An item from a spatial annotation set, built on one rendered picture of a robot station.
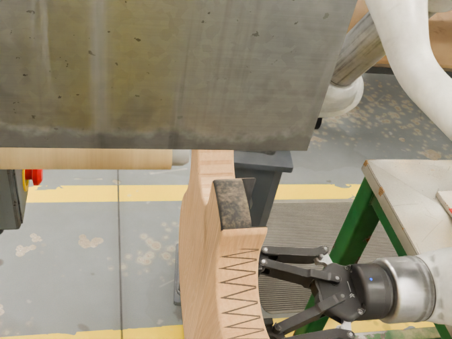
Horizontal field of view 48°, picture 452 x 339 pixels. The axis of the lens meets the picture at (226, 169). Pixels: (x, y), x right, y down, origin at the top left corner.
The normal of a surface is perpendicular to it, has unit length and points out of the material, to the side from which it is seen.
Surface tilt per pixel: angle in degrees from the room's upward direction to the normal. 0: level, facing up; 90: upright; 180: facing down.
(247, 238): 97
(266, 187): 90
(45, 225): 0
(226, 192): 6
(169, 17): 90
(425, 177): 0
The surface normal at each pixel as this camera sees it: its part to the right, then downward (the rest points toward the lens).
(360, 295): -0.97, 0.00
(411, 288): 0.22, -0.20
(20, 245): 0.15, -0.74
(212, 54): 0.17, 0.67
